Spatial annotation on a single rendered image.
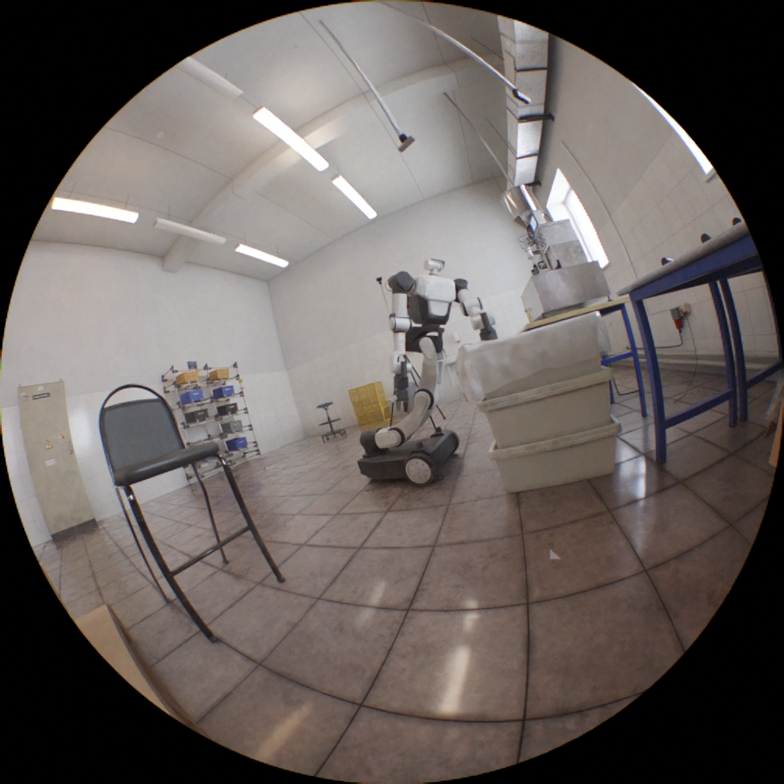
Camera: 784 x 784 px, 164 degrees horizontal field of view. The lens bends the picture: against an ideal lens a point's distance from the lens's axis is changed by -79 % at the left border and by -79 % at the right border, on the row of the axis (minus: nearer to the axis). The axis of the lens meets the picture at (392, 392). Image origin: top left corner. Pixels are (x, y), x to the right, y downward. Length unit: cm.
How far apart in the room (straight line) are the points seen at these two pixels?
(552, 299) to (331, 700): 192
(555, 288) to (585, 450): 95
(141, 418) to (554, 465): 181
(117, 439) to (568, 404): 184
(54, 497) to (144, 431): 326
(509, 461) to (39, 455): 481
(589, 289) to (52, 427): 553
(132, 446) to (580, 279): 241
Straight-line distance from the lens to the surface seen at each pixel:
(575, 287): 178
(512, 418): 119
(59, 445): 449
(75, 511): 447
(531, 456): 123
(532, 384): 117
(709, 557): 93
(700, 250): 85
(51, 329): 534
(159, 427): 139
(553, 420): 120
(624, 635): 74
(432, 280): 168
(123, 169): 494
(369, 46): 420
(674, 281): 100
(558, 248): 191
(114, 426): 134
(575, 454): 125
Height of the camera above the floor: 62
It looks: 1 degrees down
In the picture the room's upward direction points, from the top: 16 degrees counter-clockwise
